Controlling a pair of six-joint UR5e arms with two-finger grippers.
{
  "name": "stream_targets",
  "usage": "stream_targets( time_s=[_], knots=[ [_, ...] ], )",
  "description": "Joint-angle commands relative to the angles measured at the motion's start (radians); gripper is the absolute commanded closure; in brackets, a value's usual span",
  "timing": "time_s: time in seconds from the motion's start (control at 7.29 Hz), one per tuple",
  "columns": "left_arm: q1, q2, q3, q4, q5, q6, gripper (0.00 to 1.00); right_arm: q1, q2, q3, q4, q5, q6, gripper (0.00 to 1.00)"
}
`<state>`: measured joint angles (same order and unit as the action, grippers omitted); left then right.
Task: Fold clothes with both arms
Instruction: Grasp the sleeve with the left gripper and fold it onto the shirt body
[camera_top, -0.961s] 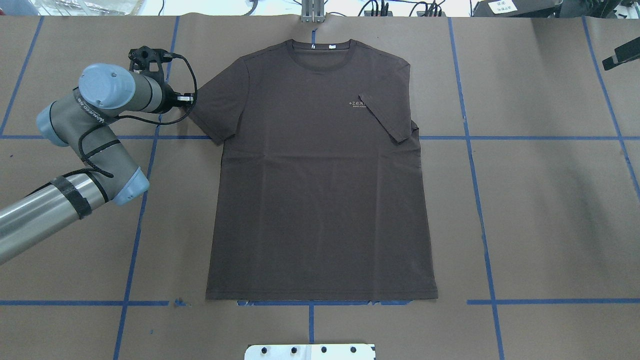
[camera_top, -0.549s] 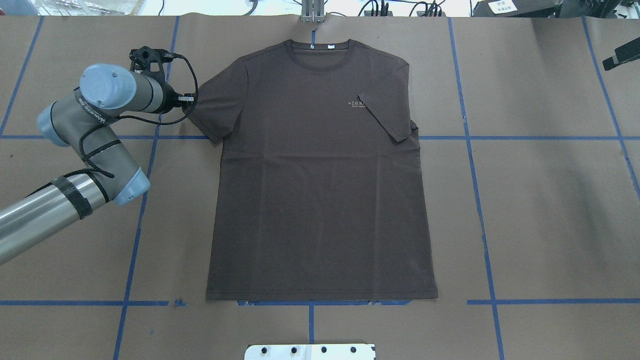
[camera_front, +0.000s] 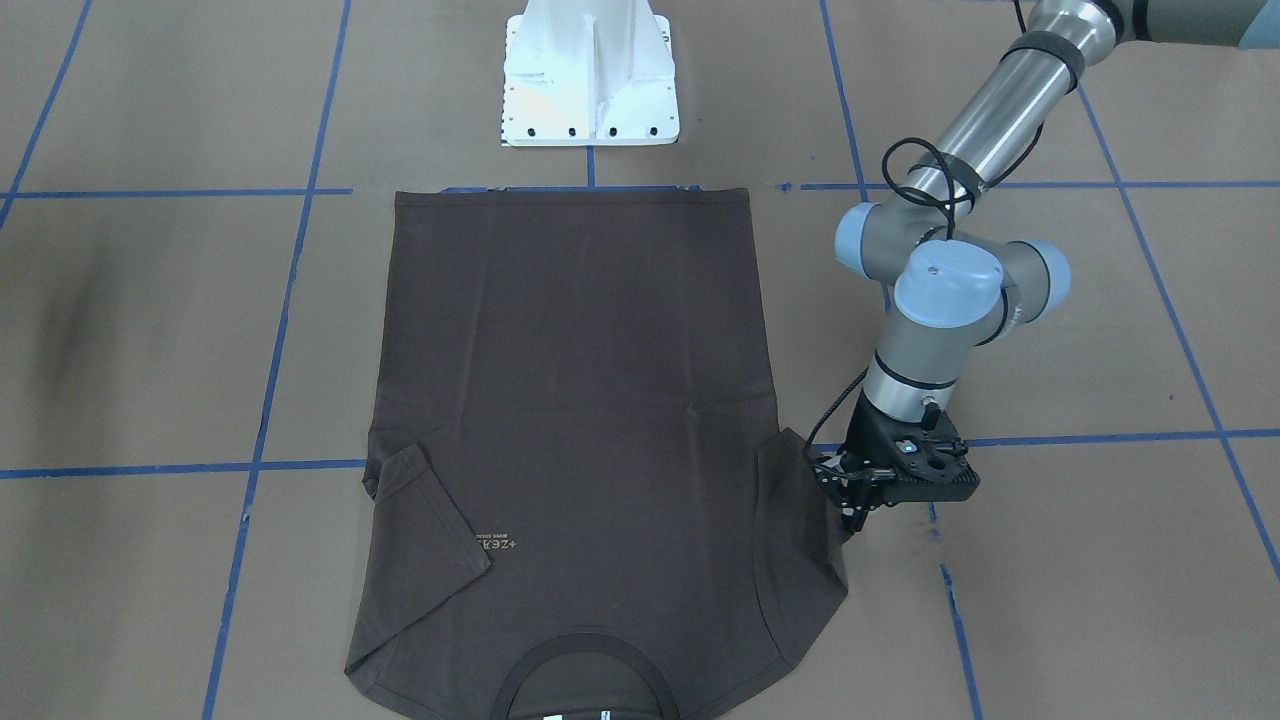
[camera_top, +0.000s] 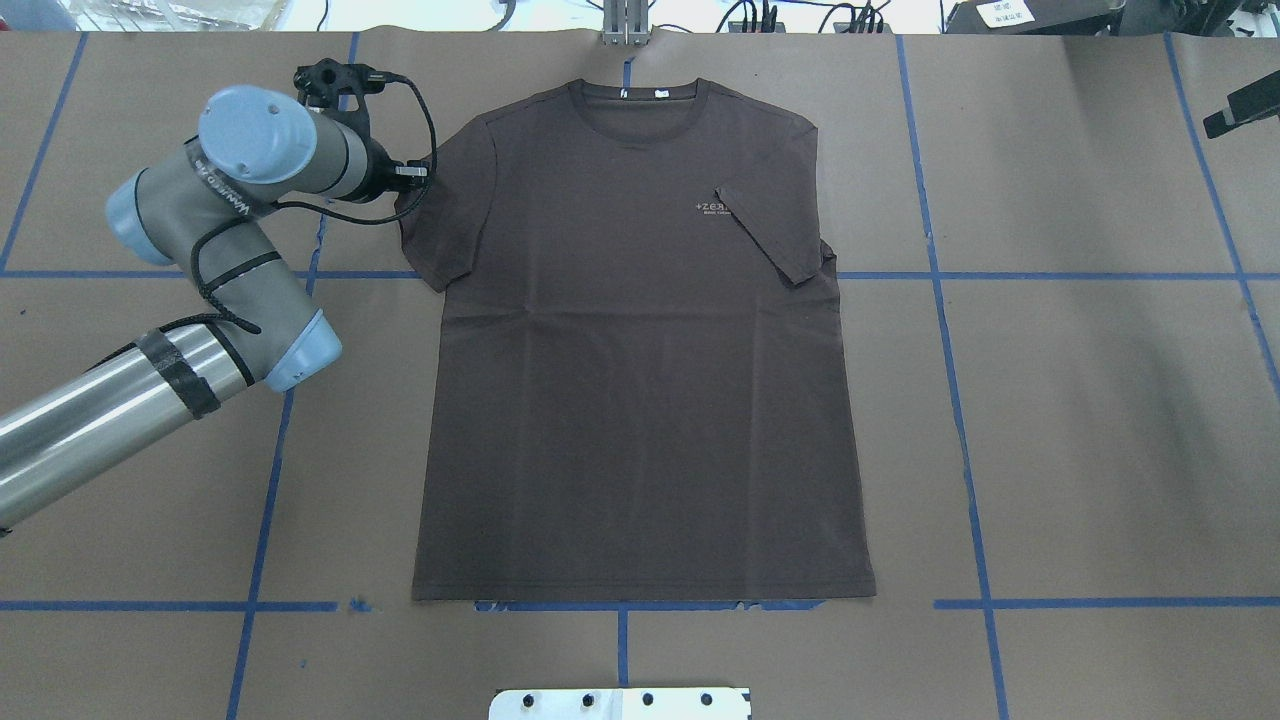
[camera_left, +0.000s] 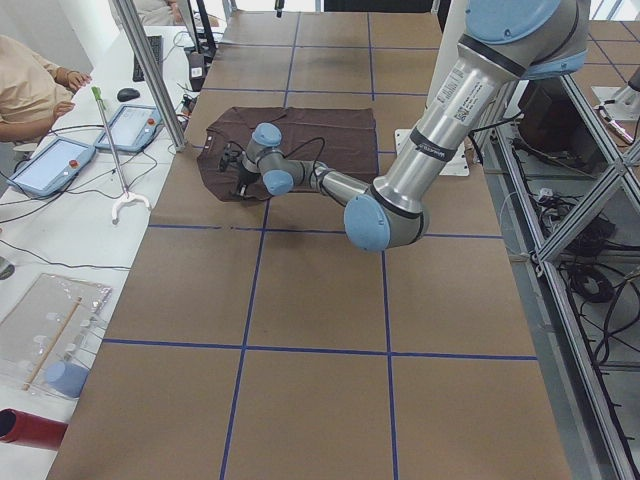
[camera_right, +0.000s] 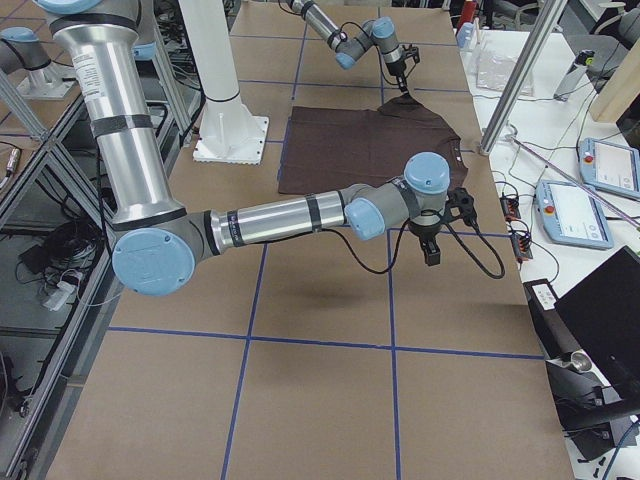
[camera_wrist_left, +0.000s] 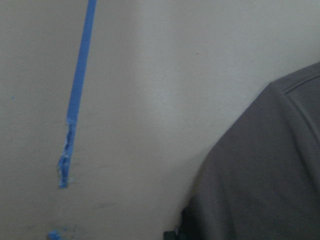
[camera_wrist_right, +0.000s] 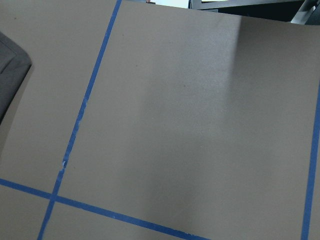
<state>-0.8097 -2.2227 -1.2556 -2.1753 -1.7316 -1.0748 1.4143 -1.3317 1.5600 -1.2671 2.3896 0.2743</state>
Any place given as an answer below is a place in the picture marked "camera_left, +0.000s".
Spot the black computer mouse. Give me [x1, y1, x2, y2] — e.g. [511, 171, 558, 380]
[117, 88, 141, 102]

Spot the red cylinder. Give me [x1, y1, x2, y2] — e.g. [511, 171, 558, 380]
[1, 408, 68, 451]

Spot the black camera cable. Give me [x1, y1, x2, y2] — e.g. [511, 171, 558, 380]
[279, 137, 329, 186]

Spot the person left hand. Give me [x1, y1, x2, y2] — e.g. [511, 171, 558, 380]
[52, 101, 75, 121]

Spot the light blue cup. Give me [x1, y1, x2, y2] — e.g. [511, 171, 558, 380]
[45, 361, 89, 398]

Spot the aluminium side frame rail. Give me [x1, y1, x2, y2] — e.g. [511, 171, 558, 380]
[473, 76, 639, 479]

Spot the far blue teach pendant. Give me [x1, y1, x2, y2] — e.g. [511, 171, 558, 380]
[101, 104, 162, 153]

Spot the wooden stick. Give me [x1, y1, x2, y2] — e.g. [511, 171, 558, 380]
[21, 297, 82, 391]

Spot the person right hand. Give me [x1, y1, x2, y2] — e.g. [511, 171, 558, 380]
[55, 67, 92, 92]

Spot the dark brown t-shirt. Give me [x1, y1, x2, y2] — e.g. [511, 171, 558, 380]
[197, 107, 378, 201]

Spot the blue teach pendant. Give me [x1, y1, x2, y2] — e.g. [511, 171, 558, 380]
[7, 137, 96, 197]
[101, 104, 162, 153]

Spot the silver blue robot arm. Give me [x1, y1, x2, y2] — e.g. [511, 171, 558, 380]
[236, 0, 590, 252]

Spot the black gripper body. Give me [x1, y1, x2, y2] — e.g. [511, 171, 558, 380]
[236, 167, 258, 191]

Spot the clear plastic tray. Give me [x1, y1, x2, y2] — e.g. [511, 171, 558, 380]
[1, 274, 112, 399]

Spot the aluminium frame post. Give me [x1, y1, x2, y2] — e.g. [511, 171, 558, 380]
[113, 0, 186, 152]

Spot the black keyboard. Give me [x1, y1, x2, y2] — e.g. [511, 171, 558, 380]
[132, 34, 165, 84]

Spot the near blue teach pendant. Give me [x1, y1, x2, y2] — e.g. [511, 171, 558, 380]
[7, 137, 96, 197]

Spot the black box white label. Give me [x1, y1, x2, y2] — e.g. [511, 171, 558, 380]
[187, 51, 207, 92]

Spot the metal reacher grabber tool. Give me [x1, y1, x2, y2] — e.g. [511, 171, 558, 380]
[91, 86, 151, 225]

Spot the person in beige shirt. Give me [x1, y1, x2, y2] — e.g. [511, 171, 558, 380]
[1, 35, 75, 143]

